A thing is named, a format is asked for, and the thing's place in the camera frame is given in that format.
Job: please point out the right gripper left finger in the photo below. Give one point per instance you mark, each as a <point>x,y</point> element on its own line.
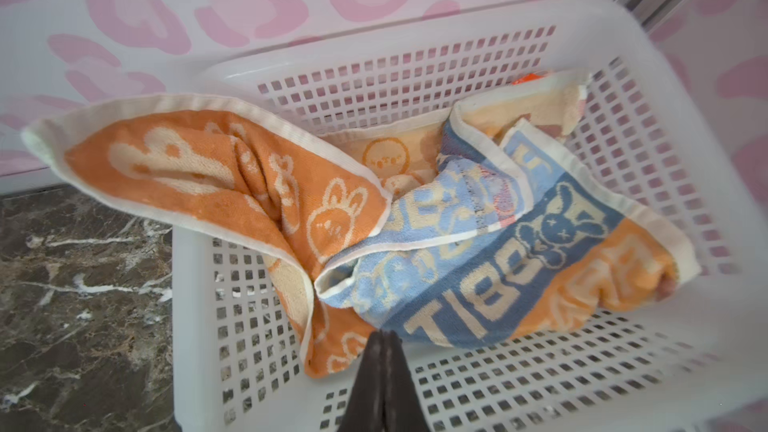
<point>365,408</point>

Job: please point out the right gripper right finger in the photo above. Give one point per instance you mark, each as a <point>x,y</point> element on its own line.
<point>402,408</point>

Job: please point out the white plastic basket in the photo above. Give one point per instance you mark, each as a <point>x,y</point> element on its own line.
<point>488,352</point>

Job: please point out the orange patterned towel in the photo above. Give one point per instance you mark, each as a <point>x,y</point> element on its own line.
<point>359,229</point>

